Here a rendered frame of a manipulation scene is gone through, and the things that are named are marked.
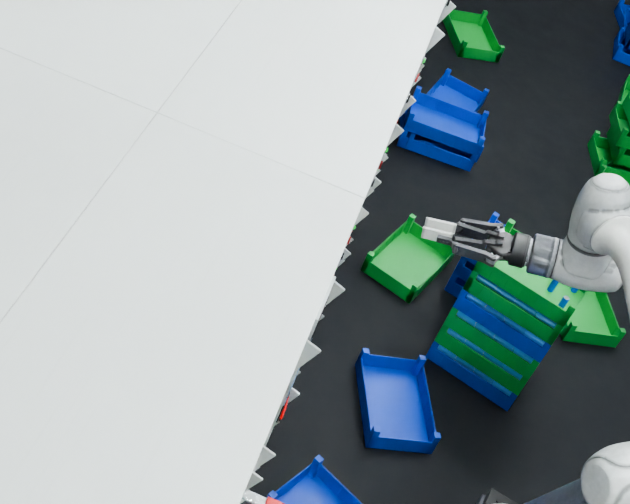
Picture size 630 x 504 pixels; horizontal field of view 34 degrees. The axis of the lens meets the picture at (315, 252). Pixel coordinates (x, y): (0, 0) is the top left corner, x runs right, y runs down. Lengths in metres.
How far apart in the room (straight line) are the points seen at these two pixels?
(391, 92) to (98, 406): 0.50
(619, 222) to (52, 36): 1.42
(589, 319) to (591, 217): 1.55
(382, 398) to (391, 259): 0.61
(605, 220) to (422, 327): 1.30
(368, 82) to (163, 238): 0.33
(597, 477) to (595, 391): 1.62
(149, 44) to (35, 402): 0.43
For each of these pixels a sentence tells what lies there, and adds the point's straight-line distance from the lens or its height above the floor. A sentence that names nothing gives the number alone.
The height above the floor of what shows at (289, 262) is 1.74.
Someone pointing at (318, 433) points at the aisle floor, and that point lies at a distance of 2.96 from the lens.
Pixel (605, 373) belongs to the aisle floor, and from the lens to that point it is 3.56.
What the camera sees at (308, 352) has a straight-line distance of 1.06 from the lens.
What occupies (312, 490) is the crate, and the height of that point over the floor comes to 0.00.
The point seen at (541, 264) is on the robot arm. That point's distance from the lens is 2.29.
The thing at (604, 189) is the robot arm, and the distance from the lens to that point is 2.17.
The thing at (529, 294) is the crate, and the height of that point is 0.44.
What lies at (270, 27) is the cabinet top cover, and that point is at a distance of 1.10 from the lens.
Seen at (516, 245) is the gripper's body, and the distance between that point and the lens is 2.29.
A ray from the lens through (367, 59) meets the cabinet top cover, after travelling 1.10.
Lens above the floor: 2.31
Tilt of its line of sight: 42 degrees down
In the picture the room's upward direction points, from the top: 21 degrees clockwise
